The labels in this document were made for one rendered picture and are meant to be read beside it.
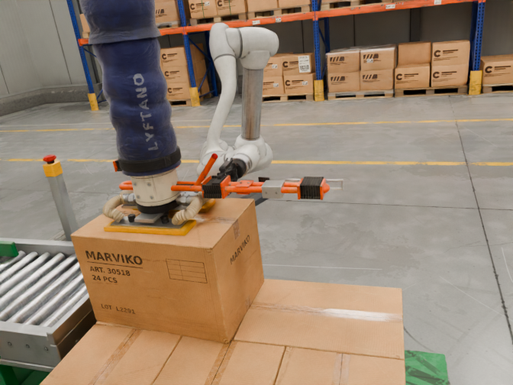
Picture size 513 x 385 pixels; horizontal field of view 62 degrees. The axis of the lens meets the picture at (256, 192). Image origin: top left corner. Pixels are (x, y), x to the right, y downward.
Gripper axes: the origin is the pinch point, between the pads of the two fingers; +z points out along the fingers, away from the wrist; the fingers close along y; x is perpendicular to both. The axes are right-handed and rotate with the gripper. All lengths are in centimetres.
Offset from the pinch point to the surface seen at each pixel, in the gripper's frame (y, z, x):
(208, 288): 29.5, 21.0, 0.5
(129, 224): 10.5, 12.2, 32.8
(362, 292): 53, -17, -49
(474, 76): 69, -681, -194
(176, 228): 11.1, 12.8, 13.2
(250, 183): -1.4, 1.0, -12.0
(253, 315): 53, 4, -8
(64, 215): 37, -48, 120
